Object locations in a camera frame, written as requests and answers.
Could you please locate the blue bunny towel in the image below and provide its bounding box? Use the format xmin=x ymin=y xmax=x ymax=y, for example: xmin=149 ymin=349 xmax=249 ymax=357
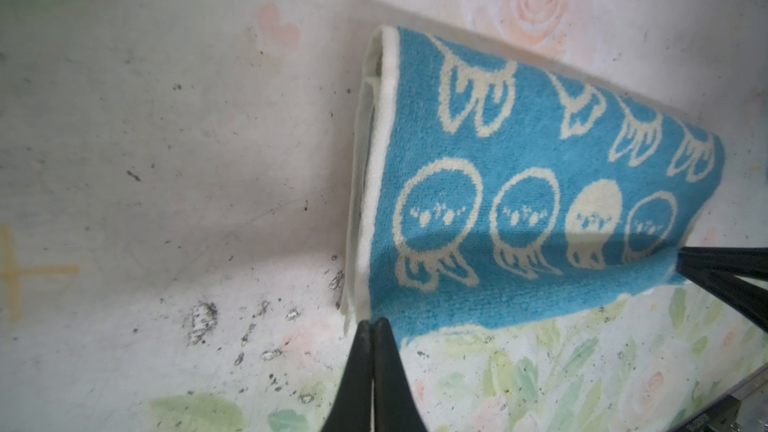
xmin=344 ymin=26 xmax=725 ymax=339

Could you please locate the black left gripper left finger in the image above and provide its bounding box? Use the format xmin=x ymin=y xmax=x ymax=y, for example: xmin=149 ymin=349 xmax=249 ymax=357
xmin=321 ymin=321 xmax=374 ymax=432

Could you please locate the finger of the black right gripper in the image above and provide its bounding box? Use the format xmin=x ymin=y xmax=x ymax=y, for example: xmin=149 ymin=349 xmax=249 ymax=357
xmin=679 ymin=269 xmax=768 ymax=332
xmin=677 ymin=247 xmax=767 ymax=281

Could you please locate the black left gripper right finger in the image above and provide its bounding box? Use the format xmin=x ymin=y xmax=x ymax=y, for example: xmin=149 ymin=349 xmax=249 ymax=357
xmin=373 ymin=318 xmax=427 ymax=432

